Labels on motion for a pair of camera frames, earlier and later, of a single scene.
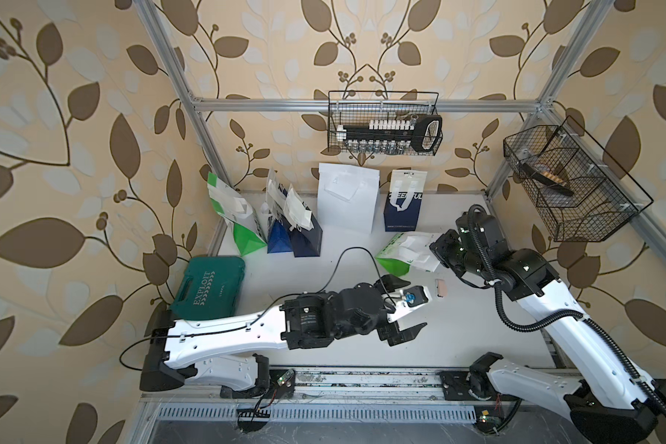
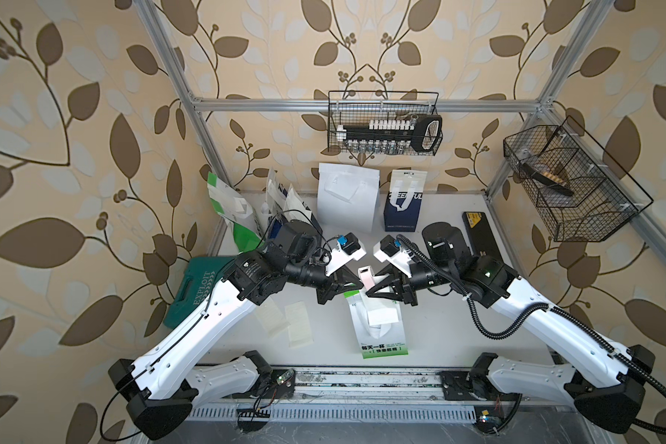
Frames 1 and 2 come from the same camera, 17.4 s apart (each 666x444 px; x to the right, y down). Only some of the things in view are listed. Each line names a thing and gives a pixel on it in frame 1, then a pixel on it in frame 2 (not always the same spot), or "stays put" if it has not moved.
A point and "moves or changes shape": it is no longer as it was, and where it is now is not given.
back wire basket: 378,123 stays put
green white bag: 230,204 stays put
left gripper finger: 391,333 to 326,293
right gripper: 440,245 to 396,277
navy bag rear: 401,208 stays put
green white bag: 409,250 moves or changes shape
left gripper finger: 389,282 to 347,278
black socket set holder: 423,132 stays put
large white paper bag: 347,197 stays put
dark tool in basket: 554,185 stays put
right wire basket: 581,192 stays put
